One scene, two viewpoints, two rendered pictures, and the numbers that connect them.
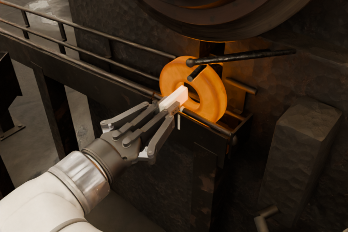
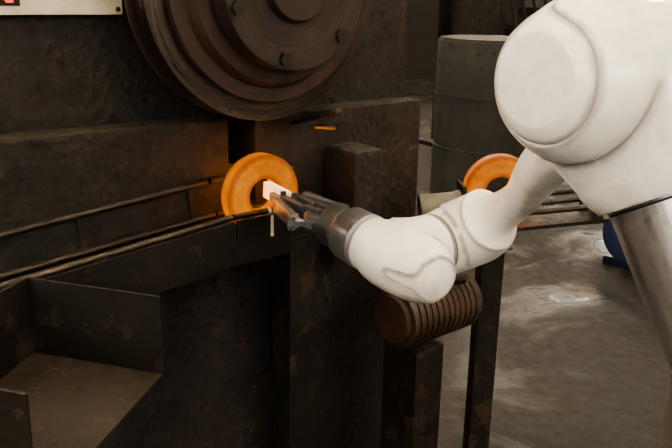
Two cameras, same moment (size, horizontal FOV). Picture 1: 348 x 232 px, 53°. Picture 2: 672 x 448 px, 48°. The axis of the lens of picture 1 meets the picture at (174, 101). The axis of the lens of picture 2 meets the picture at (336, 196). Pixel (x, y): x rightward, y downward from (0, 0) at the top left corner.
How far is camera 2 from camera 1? 1.29 m
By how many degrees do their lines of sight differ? 72
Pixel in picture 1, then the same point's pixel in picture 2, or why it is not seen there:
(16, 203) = (399, 226)
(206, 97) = (286, 180)
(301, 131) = (370, 150)
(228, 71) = not seen: hidden behind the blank
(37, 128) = not seen: outside the picture
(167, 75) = (241, 183)
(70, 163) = (359, 212)
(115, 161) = not seen: hidden behind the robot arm
